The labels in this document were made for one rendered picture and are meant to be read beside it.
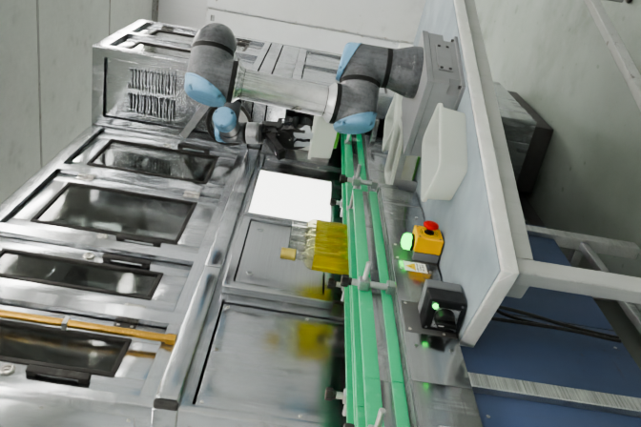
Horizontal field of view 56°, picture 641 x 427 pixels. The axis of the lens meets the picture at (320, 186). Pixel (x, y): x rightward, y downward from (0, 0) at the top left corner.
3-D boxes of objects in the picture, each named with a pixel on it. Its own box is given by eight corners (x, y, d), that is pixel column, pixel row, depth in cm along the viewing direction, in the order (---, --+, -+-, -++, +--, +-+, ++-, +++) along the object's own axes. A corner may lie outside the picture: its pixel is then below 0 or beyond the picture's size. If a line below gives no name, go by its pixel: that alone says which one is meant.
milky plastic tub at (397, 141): (406, 176, 219) (382, 172, 219) (421, 118, 210) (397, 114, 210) (412, 197, 203) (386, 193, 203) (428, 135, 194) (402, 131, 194)
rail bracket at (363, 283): (394, 288, 147) (340, 279, 146) (401, 263, 144) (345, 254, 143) (395, 297, 143) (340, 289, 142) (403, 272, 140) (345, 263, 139)
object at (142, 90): (290, 111, 349) (135, 85, 345) (299, 47, 334) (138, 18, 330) (279, 155, 286) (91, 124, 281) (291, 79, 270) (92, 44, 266)
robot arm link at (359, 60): (390, 39, 171) (342, 31, 171) (384, 83, 168) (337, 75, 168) (382, 57, 183) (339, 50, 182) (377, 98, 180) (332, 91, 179)
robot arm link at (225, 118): (215, 94, 200) (222, 107, 210) (209, 126, 197) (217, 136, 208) (238, 97, 199) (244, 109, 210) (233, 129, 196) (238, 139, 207)
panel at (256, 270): (333, 186, 264) (257, 173, 263) (334, 180, 263) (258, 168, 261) (332, 310, 183) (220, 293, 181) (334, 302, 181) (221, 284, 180)
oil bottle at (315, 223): (368, 242, 200) (304, 232, 199) (372, 227, 197) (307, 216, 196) (369, 251, 194) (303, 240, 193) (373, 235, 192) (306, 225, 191)
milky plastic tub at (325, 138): (346, 87, 206) (321, 81, 205) (342, 129, 190) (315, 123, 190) (337, 125, 218) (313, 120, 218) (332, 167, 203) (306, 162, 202)
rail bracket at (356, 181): (370, 211, 205) (334, 205, 204) (381, 166, 198) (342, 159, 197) (370, 214, 202) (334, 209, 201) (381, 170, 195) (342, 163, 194)
